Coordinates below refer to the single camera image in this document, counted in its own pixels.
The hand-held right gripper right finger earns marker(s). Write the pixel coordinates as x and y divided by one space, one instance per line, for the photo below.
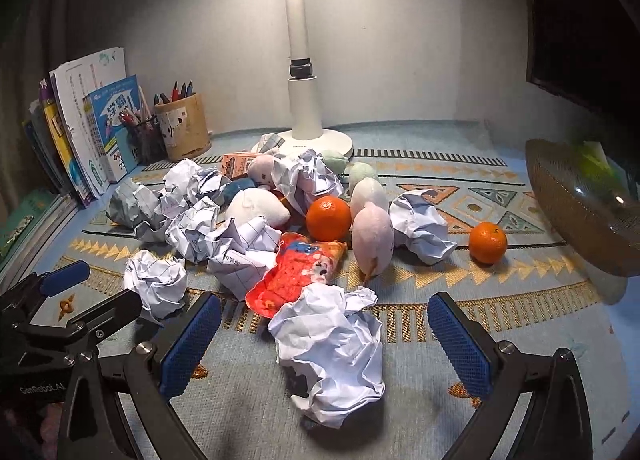
460 350

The patterned woven mat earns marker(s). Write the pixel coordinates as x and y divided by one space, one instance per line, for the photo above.
525 300

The white cat plush toy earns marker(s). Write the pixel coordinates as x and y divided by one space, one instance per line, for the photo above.
257 207

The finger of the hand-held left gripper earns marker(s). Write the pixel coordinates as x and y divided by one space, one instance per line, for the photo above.
65 277
107 312

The large white paper ball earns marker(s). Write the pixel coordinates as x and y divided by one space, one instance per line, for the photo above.
330 355

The green packet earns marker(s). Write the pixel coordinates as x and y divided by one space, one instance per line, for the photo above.
595 162

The pile of lined papers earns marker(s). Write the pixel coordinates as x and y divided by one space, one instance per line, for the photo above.
195 230

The red printed snack packet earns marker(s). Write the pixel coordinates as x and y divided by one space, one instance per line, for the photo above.
292 275

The pastel dango skewer plush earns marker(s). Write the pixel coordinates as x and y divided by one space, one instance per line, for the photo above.
372 237

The pink bunny plush toy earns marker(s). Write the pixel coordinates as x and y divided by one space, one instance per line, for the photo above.
262 169

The bamboo pen holder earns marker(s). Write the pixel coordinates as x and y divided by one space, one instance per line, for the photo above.
182 127

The blue capped plush toy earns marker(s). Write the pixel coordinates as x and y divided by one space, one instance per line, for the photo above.
240 187

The bundle of red pencils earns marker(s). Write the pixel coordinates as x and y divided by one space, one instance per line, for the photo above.
131 116

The orange card packet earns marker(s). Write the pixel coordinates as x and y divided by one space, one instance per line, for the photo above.
234 165

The stack of flat books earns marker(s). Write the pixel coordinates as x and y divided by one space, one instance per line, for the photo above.
27 227

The white desk lamp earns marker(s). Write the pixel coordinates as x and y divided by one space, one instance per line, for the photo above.
305 105

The orange fruit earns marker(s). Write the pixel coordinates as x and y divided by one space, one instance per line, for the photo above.
487 242
328 217

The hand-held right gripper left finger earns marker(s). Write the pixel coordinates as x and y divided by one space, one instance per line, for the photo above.
190 345

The black mesh pen holder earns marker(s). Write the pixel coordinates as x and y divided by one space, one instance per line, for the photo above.
146 140

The row of upright books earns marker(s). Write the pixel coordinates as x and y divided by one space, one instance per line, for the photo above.
85 130

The small green plush toy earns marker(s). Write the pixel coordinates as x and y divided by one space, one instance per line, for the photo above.
335 160

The bundle of coloured pens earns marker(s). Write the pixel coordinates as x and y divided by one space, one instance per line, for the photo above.
175 91

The checked fabric pouch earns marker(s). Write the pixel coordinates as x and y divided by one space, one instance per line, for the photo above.
267 142

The woven bamboo basket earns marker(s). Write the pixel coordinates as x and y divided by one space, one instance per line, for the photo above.
590 225

